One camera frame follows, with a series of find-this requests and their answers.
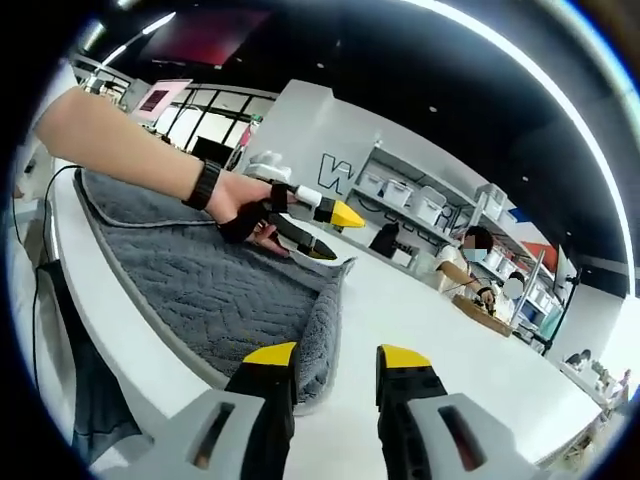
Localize person's left hand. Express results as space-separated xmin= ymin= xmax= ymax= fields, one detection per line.
xmin=207 ymin=172 xmax=301 ymax=259

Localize black bag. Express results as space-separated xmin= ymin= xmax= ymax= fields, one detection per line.
xmin=368 ymin=223 xmax=402 ymax=259

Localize red ceiling panel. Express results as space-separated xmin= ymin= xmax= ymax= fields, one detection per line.
xmin=134 ymin=9 xmax=274 ymax=69

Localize clear storage box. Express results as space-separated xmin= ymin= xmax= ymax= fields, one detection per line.
xmin=474 ymin=183 xmax=512 ymax=222

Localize tall white storage box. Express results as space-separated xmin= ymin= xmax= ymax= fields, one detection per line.
xmin=414 ymin=186 xmax=448 ymax=224

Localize wooden tray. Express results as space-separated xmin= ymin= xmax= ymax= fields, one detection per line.
xmin=452 ymin=294 xmax=517 ymax=338

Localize black wrist strap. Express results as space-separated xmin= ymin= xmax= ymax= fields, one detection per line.
xmin=181 ymin=158 xmax=223 ymax=212

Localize black hand strap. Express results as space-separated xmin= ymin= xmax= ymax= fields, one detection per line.
xmin=217 ymin=183 xmax=300 ymax=246

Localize metal shelf rack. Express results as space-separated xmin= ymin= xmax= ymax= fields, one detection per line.
xmin=344 ymin=139 xmax=567 ymax=347

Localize pink screen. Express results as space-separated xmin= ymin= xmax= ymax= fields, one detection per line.
xmin=133 ymin=78 xmax=194 ymax=122

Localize long ceiling light strip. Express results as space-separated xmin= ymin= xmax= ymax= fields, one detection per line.
xmin=439 ymin=0 xmax=629 ymax=267

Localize black monitor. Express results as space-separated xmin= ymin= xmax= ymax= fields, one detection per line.
xmin=192 ymin=135 xmax=237 ymax=164

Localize short ceiling light strip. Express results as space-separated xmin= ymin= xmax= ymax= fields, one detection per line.
xmin=102 ymin=12 xmax=177 ymax=64

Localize black cable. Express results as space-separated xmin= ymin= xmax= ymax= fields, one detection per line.
xmin=10 ymin=163 xmax=81 ymax=401

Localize person's dark trousers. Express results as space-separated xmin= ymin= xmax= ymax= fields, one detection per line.
xmin=34 ymin=259 xmax=152 ymax=452

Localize grey towel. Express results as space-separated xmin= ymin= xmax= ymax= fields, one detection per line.
xmin=73 ymin=167 xmax=357 ymax=417

